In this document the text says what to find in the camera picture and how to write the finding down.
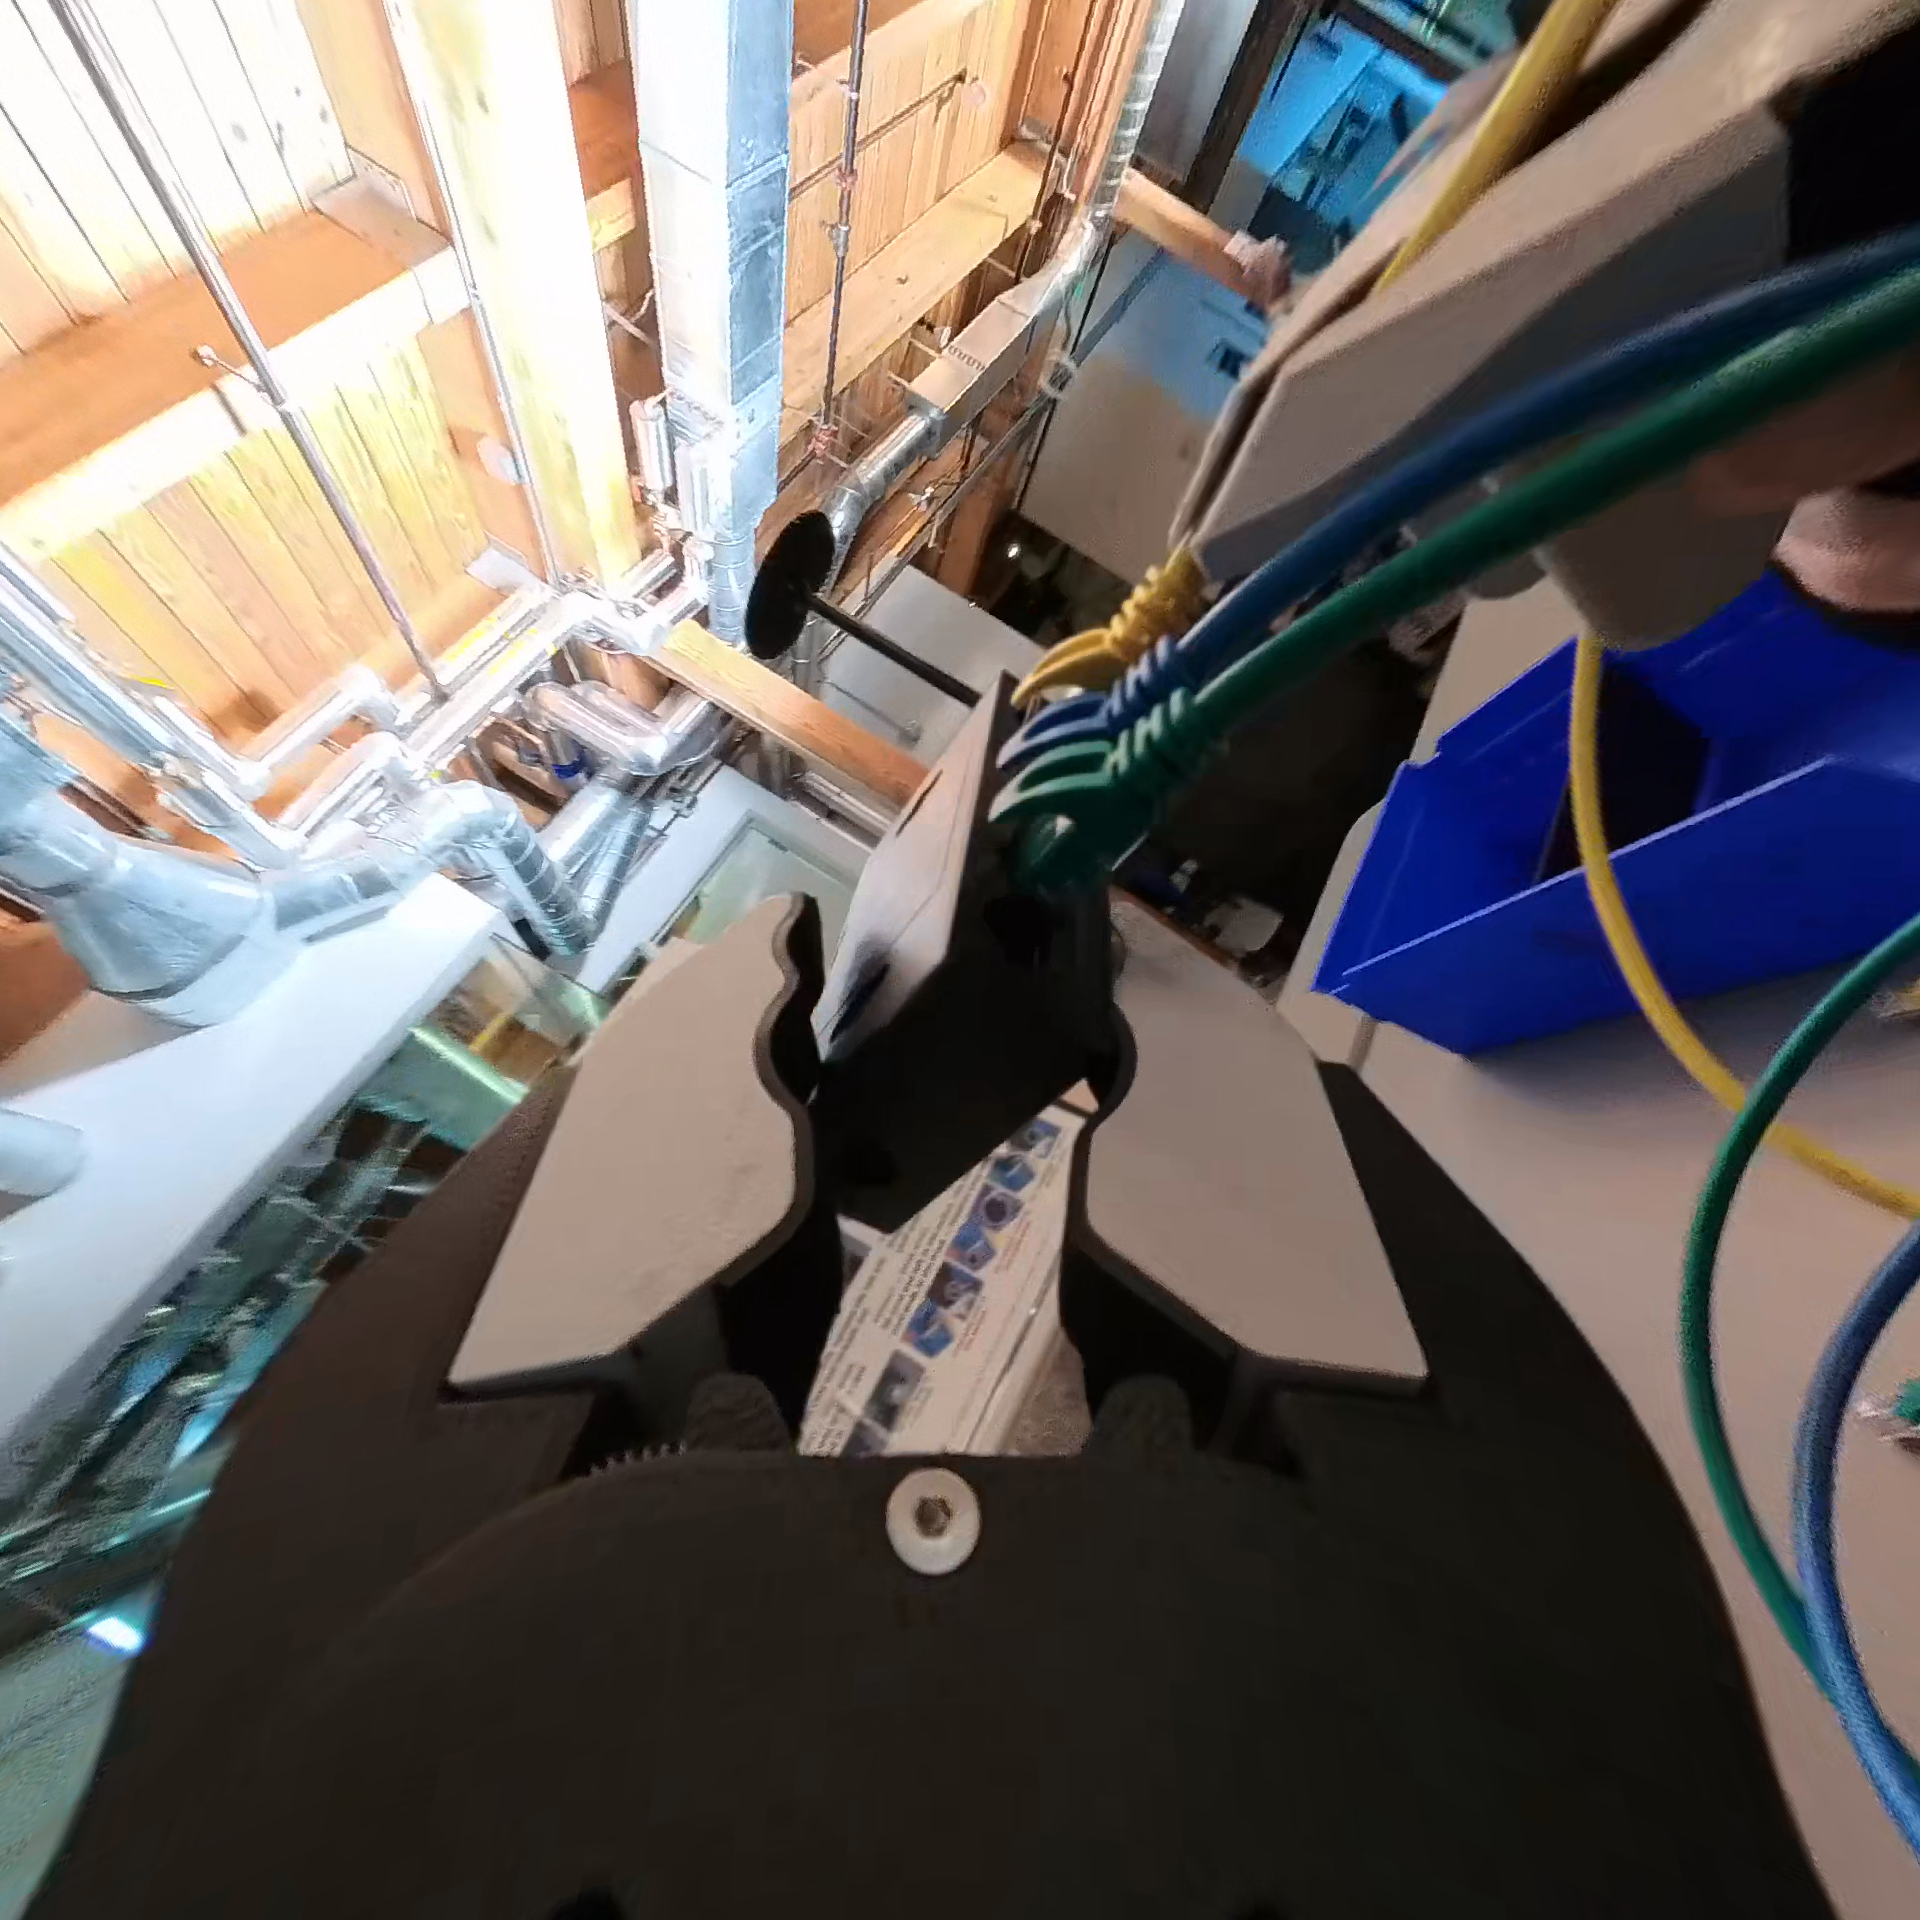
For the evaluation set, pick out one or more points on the black ethernet switch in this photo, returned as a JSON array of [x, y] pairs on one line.
[[962, 1050]]

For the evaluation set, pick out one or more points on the person's right hand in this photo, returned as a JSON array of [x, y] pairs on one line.
[[1852, 547]]

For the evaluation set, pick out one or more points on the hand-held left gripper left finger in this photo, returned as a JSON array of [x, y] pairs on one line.
[[662, 1186]]

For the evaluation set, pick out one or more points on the wooden instruction board with stand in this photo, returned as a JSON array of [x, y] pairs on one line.
[[944, 1306]]

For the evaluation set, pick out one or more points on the rectangular metal duct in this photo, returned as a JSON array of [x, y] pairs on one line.
[[722, 226]]

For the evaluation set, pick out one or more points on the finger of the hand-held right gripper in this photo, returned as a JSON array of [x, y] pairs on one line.
[[1666, 60], [1500, 316]]

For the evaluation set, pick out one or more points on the black disc ceiling fixture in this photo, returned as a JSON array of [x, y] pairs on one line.
[[783, 589]]

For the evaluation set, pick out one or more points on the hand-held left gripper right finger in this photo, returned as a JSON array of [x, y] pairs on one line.
[[1244, 1202]]

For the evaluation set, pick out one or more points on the blue plastic bin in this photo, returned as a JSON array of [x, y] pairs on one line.
[[1724, 886]]

